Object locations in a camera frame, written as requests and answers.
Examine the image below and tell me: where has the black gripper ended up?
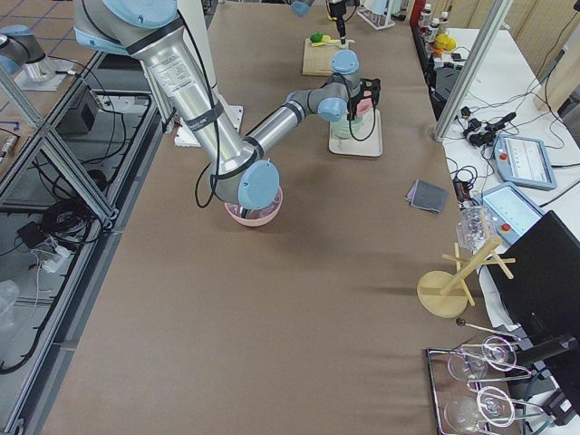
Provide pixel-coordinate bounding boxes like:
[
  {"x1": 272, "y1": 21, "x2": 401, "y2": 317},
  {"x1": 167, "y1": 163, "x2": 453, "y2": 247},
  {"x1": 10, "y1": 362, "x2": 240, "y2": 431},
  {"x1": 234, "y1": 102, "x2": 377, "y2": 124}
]
[
  {"x1": 351, "y1": 78, "x2": 381, "y2": 110},
  {"x1": 326, "y1": 0, "x2": 358, "y2": 46}
]

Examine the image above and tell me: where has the white ceramic spoon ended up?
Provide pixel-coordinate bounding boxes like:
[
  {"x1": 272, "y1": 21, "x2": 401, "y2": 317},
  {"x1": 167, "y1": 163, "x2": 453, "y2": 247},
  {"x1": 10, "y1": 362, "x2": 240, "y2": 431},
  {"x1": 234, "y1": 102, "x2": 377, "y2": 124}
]
[{"x1": 325, "y1": 39, "x2": 355, "y2": 49}]

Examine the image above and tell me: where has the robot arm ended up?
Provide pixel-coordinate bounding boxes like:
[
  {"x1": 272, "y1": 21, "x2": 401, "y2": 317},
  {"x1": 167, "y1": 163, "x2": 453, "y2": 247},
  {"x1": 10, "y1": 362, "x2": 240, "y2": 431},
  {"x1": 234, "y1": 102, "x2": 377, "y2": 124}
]
[
  {"x1": 287, "y1": 0, "x2": 360, "y2": 48},
  {"x1": 73, "y1": 1, "x2": 381, "y2": 209}
]

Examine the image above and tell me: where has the second grey robot base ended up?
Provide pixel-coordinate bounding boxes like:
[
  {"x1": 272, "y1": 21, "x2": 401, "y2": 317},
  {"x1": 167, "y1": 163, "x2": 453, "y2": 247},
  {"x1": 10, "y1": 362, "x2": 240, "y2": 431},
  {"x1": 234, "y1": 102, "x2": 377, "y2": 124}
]
[{"x1": 1, "y1": 24, "x2": 64, "y2": 92}]

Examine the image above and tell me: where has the upper green bowl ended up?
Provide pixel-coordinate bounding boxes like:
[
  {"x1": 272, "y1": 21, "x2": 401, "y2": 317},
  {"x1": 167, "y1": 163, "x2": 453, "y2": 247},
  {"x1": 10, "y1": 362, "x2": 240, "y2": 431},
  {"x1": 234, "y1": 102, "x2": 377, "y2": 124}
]
[{"x1": 331, "y1": 115, "x2": 363, "y2": 133}]

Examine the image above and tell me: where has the green bowl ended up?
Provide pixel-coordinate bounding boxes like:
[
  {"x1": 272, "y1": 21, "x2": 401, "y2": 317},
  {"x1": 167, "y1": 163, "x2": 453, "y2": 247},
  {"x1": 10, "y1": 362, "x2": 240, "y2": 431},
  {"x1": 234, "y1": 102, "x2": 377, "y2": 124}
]
[
  {"x1": 333, "y1": 130, "x2": 363, "y2": 141},
  {"x1": 331, "y1": 115, "x2": 363, "y2": 133}
]

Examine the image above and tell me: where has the lower green bowl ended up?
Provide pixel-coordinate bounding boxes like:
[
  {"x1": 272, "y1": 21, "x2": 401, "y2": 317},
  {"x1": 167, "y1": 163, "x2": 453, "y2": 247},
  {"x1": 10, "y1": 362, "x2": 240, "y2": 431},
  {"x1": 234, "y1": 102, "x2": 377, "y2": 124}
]
[{"x1": 333, "y1": 130, "x2": 363, "y2": 141}]

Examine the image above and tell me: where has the large pink bowl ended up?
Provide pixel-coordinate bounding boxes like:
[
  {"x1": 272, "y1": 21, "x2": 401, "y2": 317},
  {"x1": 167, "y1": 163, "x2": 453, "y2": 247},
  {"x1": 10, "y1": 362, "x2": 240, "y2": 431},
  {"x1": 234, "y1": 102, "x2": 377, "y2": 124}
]
[{"x1": 224, "y1": 190, "x2": 284, "y2": 227}]

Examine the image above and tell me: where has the yellow plastic knife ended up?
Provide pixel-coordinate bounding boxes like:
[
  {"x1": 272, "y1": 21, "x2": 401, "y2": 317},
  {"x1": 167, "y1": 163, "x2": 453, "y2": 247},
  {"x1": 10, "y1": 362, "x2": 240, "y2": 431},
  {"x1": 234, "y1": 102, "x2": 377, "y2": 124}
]
[{"x1": 311, "y1": 40, "x2": 340, "y2": 47}]

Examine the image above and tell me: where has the lime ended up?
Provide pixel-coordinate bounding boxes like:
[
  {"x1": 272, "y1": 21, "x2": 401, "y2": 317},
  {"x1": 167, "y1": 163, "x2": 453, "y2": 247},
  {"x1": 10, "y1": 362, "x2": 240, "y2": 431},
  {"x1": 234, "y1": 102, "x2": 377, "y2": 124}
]
[{"x1": 309, "y1": 32, "x2": 324, "y2": 43}]

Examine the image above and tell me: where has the wooden cutting board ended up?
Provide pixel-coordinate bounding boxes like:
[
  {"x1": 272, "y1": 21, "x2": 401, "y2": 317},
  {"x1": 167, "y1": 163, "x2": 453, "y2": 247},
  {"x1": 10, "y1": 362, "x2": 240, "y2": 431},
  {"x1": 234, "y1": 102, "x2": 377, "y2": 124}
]
[{"x1": 302, "y1": 39, "x2": 351, "y2": 76}]

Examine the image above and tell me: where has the cream rabbit tray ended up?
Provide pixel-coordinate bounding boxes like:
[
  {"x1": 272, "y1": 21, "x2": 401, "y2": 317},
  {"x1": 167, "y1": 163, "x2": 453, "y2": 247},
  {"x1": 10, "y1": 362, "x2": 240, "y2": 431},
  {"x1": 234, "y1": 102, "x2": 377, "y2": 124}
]
[{"x1": 328, "y1": 109, "x2": 382, "y2": 158}]

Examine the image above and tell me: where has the grey folded cloth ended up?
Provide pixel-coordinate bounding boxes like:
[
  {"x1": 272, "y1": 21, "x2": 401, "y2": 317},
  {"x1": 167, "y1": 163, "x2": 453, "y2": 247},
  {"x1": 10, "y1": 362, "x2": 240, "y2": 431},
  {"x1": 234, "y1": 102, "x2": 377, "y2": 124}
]
[{"x1": 406, "y1": 179, "x2": 450, "y2": 214}]

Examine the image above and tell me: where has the far blue teach pendant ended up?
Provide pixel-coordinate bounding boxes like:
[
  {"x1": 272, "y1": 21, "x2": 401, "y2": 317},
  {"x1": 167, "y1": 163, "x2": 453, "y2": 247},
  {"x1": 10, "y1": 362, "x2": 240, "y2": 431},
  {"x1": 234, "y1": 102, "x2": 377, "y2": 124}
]
[{"x1": 494, "y1": 134, "x2": 557, "y2": 190}]

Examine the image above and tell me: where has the blue teach pendant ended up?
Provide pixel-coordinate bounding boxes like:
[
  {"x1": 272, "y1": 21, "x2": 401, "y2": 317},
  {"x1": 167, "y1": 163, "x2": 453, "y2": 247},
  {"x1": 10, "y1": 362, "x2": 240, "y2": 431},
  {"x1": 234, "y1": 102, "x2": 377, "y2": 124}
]
[
  {"x1": 481, "y1": 182, "x2": 545, "y2": 245},
  {"x1": 494, "y1": 134, "x2": 557, "y2": 190}
]

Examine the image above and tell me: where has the clear glass mug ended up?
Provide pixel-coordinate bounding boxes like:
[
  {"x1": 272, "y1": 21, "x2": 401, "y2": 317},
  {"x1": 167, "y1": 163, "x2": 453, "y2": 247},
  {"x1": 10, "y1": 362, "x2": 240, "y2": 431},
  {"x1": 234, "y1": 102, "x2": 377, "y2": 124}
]
[{"x1": 456, "y1": 206, "x2": 496, "y2": 252}]

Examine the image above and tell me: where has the near blue teach pendant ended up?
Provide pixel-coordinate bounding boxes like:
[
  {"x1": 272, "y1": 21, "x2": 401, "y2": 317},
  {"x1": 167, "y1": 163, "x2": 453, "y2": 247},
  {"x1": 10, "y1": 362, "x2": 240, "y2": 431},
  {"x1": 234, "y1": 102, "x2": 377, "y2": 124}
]
[{"x1": 481, "y1": 182, "x2": 545, "y2": 245}]

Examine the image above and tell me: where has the wooden mug tree stand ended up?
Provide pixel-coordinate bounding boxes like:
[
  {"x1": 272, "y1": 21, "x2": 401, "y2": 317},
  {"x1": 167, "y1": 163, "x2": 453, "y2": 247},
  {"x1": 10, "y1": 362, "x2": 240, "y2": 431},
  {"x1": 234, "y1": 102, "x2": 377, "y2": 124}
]
[{"x1": 417, "y1": 233, "x2": 516, "y2": 318}]

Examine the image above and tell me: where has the upper wine glass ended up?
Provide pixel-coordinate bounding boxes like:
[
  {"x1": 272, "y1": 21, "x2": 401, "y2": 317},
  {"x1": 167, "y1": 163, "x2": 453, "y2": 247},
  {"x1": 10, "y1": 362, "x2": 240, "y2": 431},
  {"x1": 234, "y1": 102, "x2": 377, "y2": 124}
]
[{"x1": 448, "y1": 335, "x2": 516, "y2": 382}]

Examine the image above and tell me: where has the wine glass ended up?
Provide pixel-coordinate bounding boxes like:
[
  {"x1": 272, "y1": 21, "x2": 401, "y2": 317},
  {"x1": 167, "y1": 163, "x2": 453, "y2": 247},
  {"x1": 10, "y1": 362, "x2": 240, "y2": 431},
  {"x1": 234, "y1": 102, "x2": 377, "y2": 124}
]
[
  {"x1": 444, "y1": 386, "x2": 516, "y2": 434},
  {"x1": 448, "y1": 335, "x2": 516, "y2": 382}
]

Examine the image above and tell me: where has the lower wine glass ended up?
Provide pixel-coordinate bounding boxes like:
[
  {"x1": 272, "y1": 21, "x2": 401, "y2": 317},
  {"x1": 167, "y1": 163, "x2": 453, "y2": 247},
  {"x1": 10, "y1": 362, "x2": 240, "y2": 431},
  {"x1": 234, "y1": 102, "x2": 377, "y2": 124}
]
[{"x1": 444, "y1": 386, "x2": 516, "y2": 434}]

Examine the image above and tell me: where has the aluminium camera post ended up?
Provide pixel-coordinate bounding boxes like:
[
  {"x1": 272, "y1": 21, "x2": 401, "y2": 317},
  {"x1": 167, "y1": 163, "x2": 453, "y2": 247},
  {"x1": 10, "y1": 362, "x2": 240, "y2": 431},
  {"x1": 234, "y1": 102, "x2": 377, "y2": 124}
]
[{"x1": 433, "y1": 0, "x2": 513, "y2": 142}]

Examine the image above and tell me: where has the black wire glass rack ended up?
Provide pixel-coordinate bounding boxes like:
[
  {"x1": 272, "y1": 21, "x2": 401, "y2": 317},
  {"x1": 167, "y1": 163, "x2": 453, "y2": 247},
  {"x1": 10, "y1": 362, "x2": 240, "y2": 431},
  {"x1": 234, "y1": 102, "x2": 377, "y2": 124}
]
[{"x1": 425, "y1": 318, "x2": 556, "y2": 434}]

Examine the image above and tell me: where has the aluminium frame rail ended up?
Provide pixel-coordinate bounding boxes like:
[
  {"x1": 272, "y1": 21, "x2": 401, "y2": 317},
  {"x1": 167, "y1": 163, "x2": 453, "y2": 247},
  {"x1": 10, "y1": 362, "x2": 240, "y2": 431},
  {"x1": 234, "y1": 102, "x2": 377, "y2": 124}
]
[{"x1": 0, "y1": 49, "x2": 158, "y2": 435}]

